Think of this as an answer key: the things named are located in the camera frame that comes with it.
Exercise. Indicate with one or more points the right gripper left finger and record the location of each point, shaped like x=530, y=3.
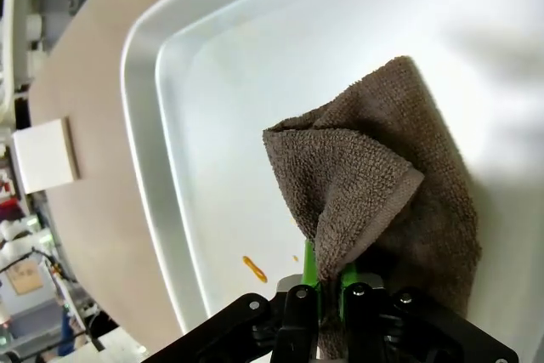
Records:
x=297, y=320

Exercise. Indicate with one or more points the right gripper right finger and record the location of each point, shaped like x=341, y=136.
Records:
x=365, y=320

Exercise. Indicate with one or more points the brown terry towel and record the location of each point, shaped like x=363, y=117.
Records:
x=382, y=146

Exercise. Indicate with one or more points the long orange sauce streak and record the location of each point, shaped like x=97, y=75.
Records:
x=255, y=270

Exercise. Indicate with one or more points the silver metal tray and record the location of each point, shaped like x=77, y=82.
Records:
x=297, y=82

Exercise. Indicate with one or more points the brown paper tag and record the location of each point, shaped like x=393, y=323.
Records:
x=26, y=279

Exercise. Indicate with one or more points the white lint roller stand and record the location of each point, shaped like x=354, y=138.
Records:
x=42, y=154

